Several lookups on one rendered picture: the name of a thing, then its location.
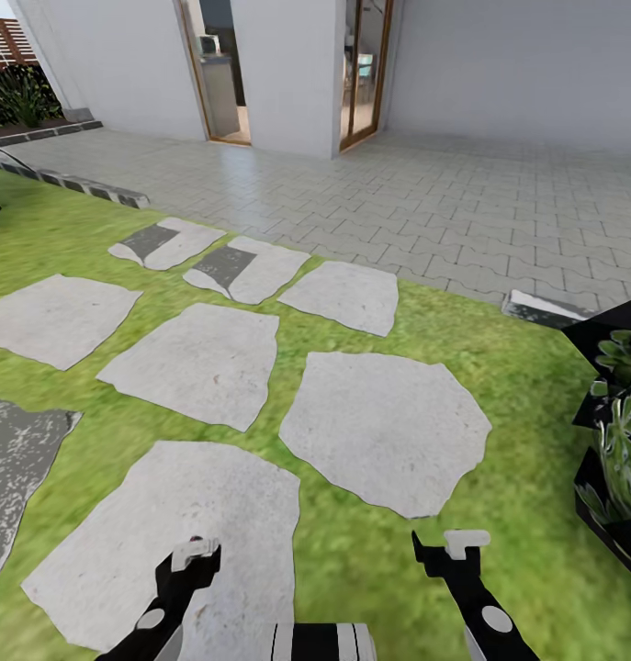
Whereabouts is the robot trunk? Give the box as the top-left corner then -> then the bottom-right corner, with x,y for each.
253,623 -> 377,661

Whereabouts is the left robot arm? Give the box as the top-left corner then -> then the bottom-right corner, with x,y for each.
95,538 -> 221,661

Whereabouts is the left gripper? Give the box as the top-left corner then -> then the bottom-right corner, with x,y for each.
157,546 -> 221,604

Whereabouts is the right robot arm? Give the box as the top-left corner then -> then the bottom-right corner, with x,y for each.
411,529 -> 540,661

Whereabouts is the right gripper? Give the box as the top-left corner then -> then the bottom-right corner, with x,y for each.
411,530 -> 483,597

